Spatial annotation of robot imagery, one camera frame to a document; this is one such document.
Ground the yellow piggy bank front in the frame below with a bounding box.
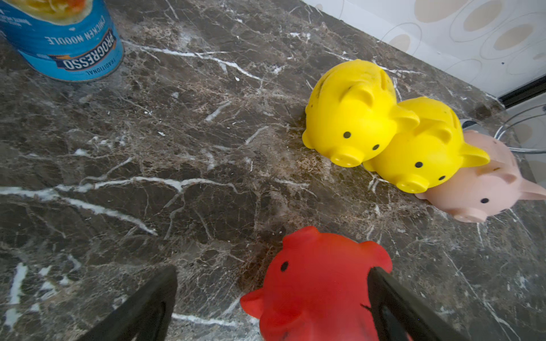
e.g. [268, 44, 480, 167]
[363, 97, 491, 194]

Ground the pink piggy bank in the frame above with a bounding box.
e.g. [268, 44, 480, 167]
[416, 130, 545, 223]

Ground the red piggy bank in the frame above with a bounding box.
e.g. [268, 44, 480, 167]
[240, 226, 392, 340]

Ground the blue labelled tin can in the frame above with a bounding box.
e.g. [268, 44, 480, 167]
[1, 0, 124, 82]

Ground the chrome wire hook stand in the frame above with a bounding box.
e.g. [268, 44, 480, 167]
[460, 101, 546, 155]

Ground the yellow piggy bank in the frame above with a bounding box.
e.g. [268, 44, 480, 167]
[302, 59, 420, 168]
[363, 97, 491, 194]

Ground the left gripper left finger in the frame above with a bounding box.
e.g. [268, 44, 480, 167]
[80, 265, 178, 340]

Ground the yellow piggy bank back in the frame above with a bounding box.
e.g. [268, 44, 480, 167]
[302, 59, 420, 168]

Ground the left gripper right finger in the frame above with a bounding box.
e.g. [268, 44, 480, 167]
[368, 267, 466, 341]

